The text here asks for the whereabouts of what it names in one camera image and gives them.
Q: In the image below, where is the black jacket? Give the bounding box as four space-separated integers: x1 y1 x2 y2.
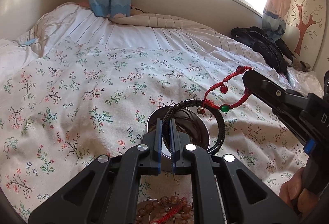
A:
231 26 294 75

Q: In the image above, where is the floral bedsheet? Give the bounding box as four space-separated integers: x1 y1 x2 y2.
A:
0 42 309 223

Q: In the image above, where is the tree wall sticker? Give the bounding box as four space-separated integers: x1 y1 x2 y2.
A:
290 0 325 56

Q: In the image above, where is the round metal tin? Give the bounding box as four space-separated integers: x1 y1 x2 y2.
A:
146 107 211 172

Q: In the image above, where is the clear plastic bag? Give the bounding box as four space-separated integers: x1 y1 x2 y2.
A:
286 66 324 98

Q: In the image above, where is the beige striped blanket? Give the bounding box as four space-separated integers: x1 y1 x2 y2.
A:
110 6 209 29

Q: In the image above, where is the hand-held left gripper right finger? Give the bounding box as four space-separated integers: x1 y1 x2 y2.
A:
168 119 300 224

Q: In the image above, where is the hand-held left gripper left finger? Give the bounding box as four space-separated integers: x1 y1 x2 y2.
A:
28 119 163 224

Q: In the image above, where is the white striped quilt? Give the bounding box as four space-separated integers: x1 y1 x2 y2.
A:
0 2 273 68

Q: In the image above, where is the red cord bracelet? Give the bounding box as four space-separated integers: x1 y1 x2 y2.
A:
154 207 182 224

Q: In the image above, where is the red string bracelet with beads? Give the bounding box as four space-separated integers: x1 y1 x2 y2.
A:
203 66 253 115

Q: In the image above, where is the black braided leather bracelet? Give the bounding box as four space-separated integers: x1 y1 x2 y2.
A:
162 99 226 155

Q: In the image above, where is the brown bead bracelet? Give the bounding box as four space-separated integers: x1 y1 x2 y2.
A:
137 196 194 224

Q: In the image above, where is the blue face mask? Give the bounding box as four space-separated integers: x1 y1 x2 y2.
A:
19 38 38 48

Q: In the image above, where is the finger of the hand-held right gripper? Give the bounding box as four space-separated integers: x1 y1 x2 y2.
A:
250 93 308 142
243 70 309 109

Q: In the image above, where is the person's right hand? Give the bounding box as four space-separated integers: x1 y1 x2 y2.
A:
280 168 320 213

